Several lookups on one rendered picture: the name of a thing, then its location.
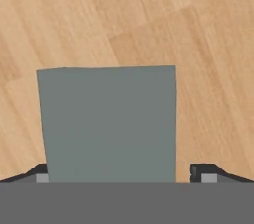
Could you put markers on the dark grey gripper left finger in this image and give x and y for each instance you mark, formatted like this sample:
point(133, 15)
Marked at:
point(39, 175)

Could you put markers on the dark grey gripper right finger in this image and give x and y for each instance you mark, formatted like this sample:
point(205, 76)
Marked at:
point(205, 172)

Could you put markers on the grey flat rectangular block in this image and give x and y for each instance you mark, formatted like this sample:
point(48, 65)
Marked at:
point(109, 125)

